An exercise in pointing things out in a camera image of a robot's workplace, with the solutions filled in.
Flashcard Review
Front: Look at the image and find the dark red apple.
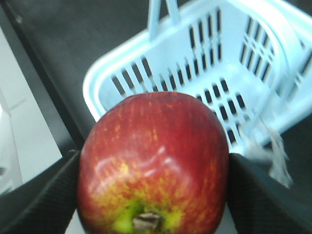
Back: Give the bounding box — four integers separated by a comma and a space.
77, 92, 229, 234

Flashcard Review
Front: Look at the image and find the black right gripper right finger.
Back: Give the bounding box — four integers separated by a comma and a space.
227, 154, 312, 234

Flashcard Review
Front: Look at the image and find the light blue plastic basket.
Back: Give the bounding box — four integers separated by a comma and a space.
82, 0, 312, 153

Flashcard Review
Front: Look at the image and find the black wooden fruit display stand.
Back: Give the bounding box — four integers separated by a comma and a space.
0, 0, 312, 234

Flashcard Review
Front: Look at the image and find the clear plastic strip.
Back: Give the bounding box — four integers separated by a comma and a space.
243, 114, 294, 189

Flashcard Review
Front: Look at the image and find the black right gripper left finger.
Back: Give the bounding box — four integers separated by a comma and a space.
0, 150, 80, 234

